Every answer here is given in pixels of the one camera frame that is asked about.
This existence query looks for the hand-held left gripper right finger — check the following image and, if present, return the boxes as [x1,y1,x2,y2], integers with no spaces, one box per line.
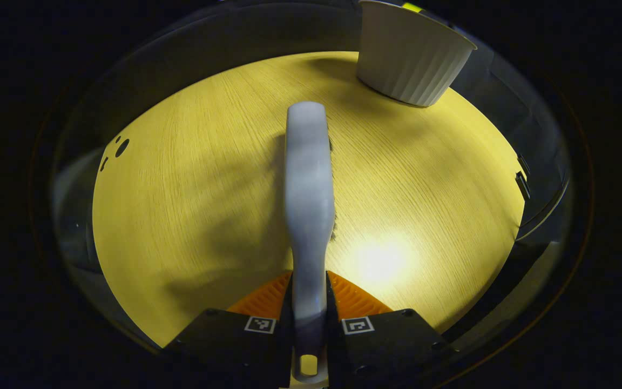
[324,270,457,389]

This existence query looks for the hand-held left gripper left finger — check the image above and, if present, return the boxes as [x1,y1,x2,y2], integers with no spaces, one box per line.
[163,270,294,389]

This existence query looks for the small grey broom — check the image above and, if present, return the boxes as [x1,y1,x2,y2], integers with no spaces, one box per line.
[284,101,337,385]

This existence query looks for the white ribbed garbage bin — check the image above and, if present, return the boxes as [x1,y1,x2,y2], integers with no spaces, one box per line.
[356,0,478,108]

